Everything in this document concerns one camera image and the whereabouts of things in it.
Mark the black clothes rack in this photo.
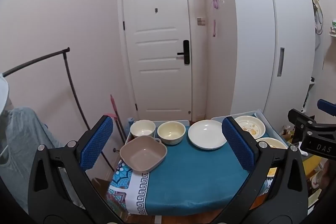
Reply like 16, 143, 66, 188
2, 47, 116, 175

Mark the plain white plate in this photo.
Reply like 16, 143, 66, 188
188, 120, 228, 150

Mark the grey garment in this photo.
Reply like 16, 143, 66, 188
0, 107, 87, 211

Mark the beige square bowl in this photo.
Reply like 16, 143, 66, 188
120, 135, 168, 172

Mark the large white tray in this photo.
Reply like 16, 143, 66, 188
211, 109, 289, 151

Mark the clear plastic bag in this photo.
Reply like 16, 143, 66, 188
280, 126, 295, 141

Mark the black door handle lock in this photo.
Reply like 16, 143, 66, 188
177, 40, 190, 65

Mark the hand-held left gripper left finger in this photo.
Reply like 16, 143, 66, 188
28, 114, 124, 224

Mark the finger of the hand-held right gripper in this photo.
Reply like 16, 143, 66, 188
317, 99, 336, 117
288, 108, 316, 146

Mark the white deep bowl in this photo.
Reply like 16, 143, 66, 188
130, 120, 156, 138

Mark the patterned cream plate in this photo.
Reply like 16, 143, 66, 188
233, 115, 265, 139

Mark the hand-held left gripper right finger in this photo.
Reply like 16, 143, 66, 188
210, 116, 308, 224

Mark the white wardrobe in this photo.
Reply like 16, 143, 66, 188
224, 0, 315, 125

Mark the white cloth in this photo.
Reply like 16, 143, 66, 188
0, 73, 10, 114

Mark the white panel door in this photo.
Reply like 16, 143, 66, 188
121, 0, 193, 122

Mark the teal patterned tablecloth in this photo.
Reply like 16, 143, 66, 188
105, 124, 279, 216

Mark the grey wardrobe handle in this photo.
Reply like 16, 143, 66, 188
277, 47, 285, 77

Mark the cream round bowl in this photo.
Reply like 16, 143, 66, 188
157, 121, 186, 146

